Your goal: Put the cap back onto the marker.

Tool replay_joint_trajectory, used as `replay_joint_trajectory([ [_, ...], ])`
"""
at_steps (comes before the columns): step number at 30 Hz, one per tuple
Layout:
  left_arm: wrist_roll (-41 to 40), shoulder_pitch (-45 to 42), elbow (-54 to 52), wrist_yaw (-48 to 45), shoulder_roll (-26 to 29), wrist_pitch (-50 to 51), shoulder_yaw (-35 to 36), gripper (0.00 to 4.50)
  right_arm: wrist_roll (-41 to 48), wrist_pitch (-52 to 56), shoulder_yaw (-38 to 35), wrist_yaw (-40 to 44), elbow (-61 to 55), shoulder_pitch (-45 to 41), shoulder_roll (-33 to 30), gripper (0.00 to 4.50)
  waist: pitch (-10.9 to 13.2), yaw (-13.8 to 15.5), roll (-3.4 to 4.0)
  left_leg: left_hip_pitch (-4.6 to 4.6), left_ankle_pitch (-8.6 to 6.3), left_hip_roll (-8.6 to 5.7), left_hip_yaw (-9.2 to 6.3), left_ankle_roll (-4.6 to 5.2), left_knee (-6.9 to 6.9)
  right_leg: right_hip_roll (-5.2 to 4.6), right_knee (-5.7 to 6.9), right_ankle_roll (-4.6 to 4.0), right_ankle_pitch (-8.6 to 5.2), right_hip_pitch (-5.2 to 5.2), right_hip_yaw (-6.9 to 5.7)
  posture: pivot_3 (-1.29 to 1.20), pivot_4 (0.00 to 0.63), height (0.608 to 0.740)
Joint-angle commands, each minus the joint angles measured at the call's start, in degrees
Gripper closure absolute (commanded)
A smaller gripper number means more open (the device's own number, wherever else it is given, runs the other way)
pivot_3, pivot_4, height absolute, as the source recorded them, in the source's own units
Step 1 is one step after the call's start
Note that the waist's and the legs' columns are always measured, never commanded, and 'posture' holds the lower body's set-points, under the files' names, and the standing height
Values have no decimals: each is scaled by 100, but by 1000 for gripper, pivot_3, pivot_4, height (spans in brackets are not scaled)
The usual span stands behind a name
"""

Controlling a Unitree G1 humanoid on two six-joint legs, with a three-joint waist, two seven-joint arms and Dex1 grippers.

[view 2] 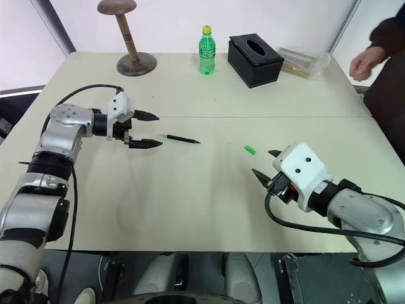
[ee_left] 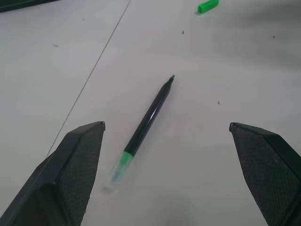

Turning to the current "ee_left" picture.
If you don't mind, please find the black green marker pen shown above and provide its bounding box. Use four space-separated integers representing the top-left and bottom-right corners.
102 74 175 194

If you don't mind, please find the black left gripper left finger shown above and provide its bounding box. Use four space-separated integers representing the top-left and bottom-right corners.
0 121 106 226

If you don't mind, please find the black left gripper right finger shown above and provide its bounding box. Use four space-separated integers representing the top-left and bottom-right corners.
229 122 301 226

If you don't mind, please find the green pen cap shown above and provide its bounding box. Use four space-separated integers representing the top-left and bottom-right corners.
197 0 219 14

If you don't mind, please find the dark flat object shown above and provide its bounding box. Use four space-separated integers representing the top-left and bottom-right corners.
0 0 59 13

